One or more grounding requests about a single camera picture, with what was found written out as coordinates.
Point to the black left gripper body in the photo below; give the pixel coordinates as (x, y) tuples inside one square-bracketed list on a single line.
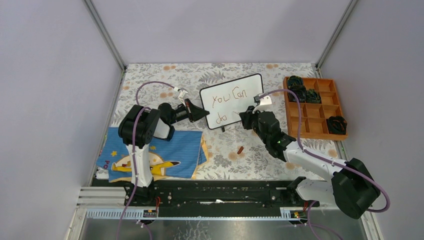
[(180, 113)]

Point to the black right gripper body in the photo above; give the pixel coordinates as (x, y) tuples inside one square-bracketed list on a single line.
[(251, 120)]

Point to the small whiteboard black frame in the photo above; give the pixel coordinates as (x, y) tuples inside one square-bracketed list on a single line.
[(224, 98)]

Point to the dark red marker cap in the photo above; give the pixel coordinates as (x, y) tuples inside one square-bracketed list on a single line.
[(240, 150)]

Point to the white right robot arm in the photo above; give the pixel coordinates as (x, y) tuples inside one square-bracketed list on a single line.
[(345, 184)]

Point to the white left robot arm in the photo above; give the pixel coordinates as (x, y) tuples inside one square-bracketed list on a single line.
[(141, 124)]

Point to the floral patterned table mat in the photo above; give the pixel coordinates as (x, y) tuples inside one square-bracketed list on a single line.
[(147, 83)]

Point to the blue Pikachu cloth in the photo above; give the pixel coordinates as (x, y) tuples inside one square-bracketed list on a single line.
[(178, 158)]

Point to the orange compartment tray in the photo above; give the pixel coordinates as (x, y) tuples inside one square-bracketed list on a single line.
[(313, 118)]

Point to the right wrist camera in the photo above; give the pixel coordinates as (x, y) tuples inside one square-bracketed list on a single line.
[(262, 103)]

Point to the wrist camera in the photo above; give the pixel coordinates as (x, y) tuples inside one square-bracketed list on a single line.
[(181, 94), (262, 103)]

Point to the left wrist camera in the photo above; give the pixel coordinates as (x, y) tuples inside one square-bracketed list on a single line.
[(181, 94)]

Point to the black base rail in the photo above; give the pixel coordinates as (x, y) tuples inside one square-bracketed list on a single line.
[(217, 198)]

